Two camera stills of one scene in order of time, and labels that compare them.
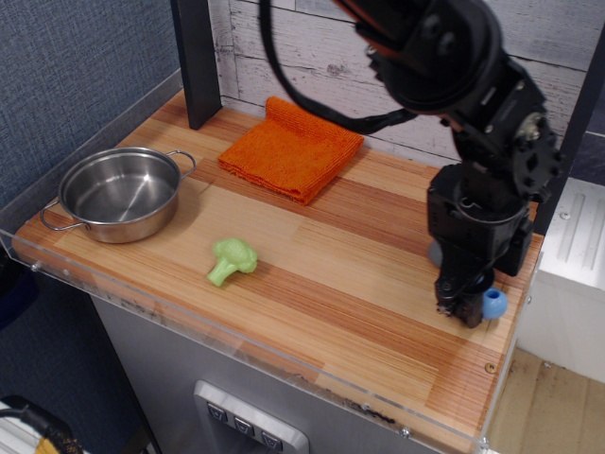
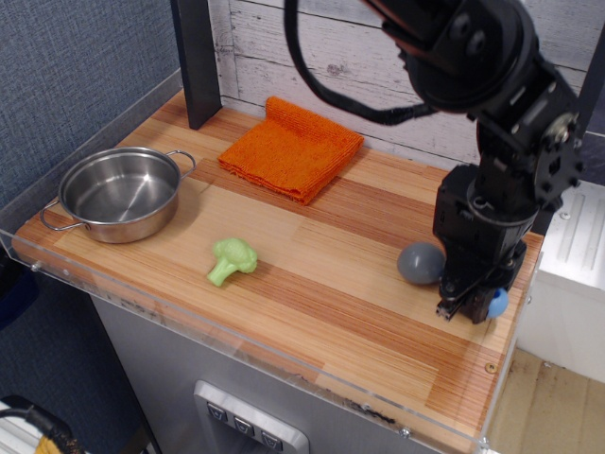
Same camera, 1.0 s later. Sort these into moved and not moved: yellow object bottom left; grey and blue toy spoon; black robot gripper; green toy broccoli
Moved: grey and blue toy spoon
Not moved: black robot gripper; yellow object bottom left; green toy broccoli
